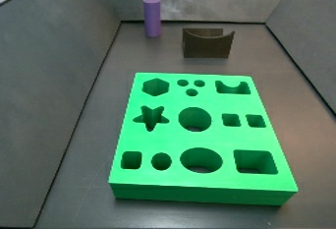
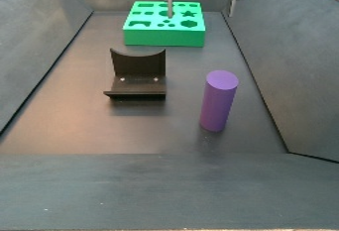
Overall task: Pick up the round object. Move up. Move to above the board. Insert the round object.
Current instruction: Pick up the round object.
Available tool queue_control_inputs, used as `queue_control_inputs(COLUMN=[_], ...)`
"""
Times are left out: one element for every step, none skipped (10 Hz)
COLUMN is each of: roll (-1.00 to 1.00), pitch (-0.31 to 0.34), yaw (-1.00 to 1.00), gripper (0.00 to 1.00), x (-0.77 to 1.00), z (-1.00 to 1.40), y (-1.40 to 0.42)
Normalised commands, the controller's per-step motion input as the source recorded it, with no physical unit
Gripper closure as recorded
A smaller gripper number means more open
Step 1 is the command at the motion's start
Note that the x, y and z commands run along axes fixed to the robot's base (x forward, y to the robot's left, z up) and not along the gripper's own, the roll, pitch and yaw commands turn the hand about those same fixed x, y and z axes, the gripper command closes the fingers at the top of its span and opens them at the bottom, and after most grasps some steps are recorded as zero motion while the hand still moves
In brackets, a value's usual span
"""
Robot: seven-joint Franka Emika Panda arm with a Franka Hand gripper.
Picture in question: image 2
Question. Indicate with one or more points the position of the purple cylinder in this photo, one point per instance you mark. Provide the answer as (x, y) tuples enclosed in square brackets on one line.
[(220, 94)]

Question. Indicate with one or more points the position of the green foam shape board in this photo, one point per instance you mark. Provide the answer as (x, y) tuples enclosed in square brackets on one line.
[(149, 27)]

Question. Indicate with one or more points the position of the black curved holder stand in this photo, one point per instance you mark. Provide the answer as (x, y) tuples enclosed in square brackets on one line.
[(140, 75)]

